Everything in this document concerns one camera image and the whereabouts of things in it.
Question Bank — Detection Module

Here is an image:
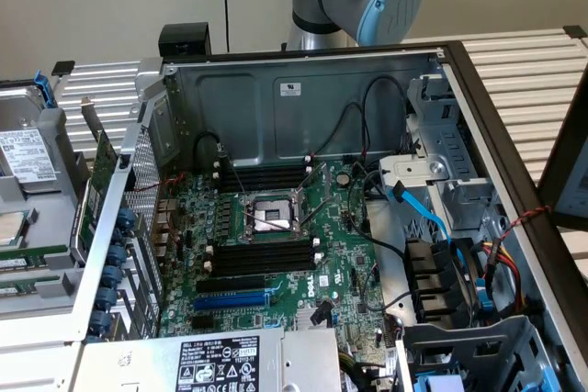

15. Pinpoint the thin metal locking lever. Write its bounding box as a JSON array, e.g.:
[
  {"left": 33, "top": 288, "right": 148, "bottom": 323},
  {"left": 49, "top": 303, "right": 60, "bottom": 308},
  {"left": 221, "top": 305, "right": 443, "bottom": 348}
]
[
  {"left": 242, "top": 207, "right": 300, "bottom": 233},
  {"left": 298, "top": 198, "right": 332, "bottom": 228}
]

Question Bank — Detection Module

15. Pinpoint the CPU socket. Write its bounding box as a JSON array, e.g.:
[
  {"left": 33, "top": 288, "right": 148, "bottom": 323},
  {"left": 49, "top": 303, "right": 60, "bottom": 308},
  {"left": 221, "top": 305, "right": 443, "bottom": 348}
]
[{"left": 238, "top": 192, "right": 313, "bottom": 244}]

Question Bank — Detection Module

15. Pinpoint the open metal PC case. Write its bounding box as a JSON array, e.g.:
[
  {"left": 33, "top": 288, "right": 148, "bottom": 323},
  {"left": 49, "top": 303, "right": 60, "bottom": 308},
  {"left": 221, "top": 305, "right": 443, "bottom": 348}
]
[{"left": 68, "top": 40, "right": 588, "bottom": 392}]

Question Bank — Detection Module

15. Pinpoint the green motherboard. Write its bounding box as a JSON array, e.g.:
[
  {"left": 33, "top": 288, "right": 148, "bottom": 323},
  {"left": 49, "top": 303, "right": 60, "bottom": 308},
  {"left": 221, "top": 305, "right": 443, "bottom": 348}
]
[{"left": 158, "top": 160, "right": 401, "bottom": 359}]

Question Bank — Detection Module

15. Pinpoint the silver metal disk bay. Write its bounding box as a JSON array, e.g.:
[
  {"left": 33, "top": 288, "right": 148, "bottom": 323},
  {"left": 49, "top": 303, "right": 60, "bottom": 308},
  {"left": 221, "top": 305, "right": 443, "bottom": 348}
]
[{"left": 379, "top": 73, "right": 500, "bottom": 237}]

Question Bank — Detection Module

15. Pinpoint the long black expansion slot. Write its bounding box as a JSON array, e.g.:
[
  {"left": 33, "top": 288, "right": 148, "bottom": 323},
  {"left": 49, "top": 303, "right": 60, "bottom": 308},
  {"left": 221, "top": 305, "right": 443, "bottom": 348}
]
[{"left": 196, "top": 275, "right": 266, "bottom": 295}]

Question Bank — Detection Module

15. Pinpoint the blue expansion slot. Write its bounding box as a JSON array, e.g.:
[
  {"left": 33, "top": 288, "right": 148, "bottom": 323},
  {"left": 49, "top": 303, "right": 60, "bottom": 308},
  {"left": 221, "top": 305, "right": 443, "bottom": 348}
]
[{"left": 192, "top": 293, "right": 270, "bottom": 313}]

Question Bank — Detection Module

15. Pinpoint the silver chipset heat sink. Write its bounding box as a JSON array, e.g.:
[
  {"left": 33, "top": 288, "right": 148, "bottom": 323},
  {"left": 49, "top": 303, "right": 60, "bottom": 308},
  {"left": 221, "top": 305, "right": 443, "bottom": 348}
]
[{"left": 295, "top": 307, "right": 333, "bottom": 331}]

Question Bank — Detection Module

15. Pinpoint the black fan shroud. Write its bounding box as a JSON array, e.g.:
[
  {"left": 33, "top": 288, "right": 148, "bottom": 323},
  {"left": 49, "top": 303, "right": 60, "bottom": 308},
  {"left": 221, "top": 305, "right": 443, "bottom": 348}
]
[{"left": 403, "top": 236, "right": 483, "bottom": 325}]

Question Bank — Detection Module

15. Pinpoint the black box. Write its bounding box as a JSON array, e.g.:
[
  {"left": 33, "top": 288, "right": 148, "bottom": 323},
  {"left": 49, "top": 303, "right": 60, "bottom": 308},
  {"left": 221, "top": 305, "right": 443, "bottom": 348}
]
[{"left": 158, "top": 23, "right": 213, "bottom": 57}]

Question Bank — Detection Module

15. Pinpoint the silver power supply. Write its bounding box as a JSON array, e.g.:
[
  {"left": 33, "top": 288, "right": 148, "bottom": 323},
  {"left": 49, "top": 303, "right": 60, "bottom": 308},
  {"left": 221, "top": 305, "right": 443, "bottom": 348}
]
[{"left": 81, "top": 327, "right": 342, "bottom": 392}]

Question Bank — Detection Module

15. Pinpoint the green graphics card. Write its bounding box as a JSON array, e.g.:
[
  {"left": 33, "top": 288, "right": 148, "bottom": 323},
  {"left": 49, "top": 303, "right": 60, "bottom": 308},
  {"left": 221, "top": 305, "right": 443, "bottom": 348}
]
[{"left": 69, "top": 96, "right": 119, "bottom": 269}]

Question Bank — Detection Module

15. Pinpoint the blue plastic latch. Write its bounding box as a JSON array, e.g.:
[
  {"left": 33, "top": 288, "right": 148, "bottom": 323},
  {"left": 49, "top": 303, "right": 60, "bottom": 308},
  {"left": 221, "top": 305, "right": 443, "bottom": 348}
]
[{"left": 475, "top": 277, "right": 496, "bottom": 319}]

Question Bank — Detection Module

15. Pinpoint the gray drive cage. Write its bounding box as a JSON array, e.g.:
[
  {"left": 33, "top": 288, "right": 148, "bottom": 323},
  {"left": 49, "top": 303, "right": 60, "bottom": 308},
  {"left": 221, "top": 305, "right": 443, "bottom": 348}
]
[{"left": 394, "top": 315, "right": 555, "bottom": 392}]

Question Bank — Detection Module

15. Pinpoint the gray parts rack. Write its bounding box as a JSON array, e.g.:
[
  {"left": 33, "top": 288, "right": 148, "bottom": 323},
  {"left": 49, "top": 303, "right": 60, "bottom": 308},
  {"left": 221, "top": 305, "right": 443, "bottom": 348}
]
[{"left": 0, "top": 79, "right": 91, "bottom": 319}]

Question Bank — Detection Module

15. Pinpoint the silver hard disk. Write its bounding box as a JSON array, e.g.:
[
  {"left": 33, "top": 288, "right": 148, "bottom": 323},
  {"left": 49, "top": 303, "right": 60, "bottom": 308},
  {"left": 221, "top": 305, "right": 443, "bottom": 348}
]
[{"left": 0, "top": 84, "right": 63, "bottom": 194}]

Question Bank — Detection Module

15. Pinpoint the black framed monitor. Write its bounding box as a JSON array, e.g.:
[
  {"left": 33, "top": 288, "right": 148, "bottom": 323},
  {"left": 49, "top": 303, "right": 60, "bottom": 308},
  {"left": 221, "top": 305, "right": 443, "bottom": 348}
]
[{"left": 537, "top": 63, "right": 588, "bottom": 283}]

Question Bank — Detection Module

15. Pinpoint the silver CPU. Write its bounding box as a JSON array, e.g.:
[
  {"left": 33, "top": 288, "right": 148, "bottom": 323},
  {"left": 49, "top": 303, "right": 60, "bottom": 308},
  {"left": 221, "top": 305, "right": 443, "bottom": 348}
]
[{"left": 0, "top": 210, "right": 29, "bottom": 246}]

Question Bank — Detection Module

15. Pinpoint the black wire with connector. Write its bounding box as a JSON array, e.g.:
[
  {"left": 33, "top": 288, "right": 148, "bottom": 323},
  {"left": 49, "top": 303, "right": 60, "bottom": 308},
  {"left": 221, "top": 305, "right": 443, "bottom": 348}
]
[{"left": 192, "top": 130, "right": 231, "bottom": 168}]

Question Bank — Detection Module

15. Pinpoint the black and red wire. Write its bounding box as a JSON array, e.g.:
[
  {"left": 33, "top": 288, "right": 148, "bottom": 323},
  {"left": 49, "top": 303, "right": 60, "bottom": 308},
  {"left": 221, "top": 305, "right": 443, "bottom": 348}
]
[{"left": 311, "top": 102, "right": 367, "bottom": 157}]

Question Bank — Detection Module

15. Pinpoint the thick black wire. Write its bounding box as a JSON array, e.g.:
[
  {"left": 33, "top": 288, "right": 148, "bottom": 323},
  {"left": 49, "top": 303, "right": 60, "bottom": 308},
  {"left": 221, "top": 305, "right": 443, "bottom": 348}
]
[{"left": 346, "top": 164, "right": 408, "bottom": 258}]

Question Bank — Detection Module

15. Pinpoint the thin red wire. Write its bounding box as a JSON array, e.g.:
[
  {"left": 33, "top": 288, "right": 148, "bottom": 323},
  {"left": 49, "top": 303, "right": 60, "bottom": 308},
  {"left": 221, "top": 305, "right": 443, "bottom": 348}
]
[{"left": 158, "top": 173, "right": 188, "bottom": 191}]

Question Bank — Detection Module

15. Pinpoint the black looped wire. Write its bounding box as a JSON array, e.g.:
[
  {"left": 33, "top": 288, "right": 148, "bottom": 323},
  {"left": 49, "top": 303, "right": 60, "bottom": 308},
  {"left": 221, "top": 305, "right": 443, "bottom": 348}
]
[{"left": 361, "top": 75, "right": 410, "bottom": 157}]

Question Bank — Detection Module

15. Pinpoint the blue SATA wire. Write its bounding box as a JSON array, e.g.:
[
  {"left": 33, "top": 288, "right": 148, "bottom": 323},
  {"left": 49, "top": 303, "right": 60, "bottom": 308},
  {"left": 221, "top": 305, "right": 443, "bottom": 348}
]
[{"left": 387, "top": 182, "right": 468, "bottom": 274}]

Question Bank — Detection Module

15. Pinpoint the coloured power wire bundle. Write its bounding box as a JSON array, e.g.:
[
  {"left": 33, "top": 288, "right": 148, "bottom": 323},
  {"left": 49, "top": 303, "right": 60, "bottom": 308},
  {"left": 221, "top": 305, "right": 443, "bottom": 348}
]
[{"left": 475, "top": 239, "right": 529, "bottom": 315}]

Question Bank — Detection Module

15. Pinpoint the red black twisted wire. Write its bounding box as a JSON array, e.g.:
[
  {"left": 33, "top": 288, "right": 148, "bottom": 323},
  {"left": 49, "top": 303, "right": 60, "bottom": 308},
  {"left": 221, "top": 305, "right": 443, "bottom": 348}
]
[{"left": 499, "top": 205, "right": 552, "bottom": 240}]

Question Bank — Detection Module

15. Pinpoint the blue disk carrier handle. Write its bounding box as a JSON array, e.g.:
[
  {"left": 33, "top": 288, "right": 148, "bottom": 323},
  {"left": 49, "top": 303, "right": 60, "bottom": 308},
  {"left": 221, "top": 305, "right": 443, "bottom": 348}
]
[{"left": 31, "top": 69, "right": 57, "bottom": 111}]

